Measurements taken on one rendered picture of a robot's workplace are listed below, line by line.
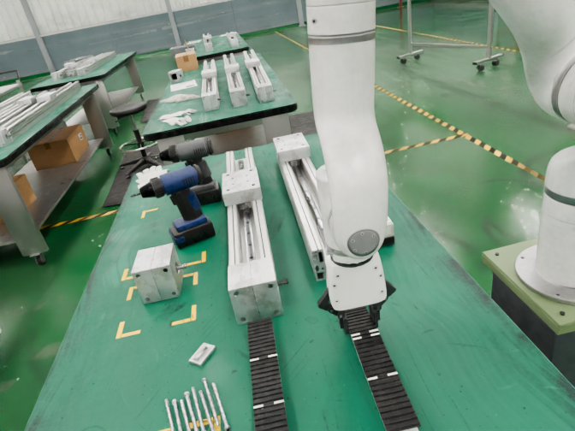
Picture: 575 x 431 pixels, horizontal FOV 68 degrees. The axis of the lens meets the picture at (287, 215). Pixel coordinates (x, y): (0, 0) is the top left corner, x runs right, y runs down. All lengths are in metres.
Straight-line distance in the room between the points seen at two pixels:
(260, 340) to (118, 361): 0.31
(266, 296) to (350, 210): 0.38
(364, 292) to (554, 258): 0.37
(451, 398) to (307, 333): 0.29
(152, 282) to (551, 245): 0.84
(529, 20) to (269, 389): 0.67
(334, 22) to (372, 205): 0.24
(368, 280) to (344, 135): 0.28
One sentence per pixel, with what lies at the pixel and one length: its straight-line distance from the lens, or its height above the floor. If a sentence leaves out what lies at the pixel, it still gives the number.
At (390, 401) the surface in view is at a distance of 0.73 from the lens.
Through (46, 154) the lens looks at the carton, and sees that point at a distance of 4.67.
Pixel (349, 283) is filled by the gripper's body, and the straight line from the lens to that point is 0.75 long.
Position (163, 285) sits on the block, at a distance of 1.07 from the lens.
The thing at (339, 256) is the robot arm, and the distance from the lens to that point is 0.71.
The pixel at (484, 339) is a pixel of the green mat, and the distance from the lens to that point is 0.88.
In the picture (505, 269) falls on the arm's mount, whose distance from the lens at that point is 1.00.
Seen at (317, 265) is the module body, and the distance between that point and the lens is 1.01.
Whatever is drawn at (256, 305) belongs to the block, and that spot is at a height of 0.82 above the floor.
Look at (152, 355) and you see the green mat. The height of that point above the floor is 0.78.
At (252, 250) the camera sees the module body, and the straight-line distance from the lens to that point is 1.07.
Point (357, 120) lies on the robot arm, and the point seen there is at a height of 1.22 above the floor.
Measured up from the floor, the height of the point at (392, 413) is 0.81.
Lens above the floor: 1.40
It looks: 28 degrees down
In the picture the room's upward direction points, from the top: 11 degrees counter-clockwise
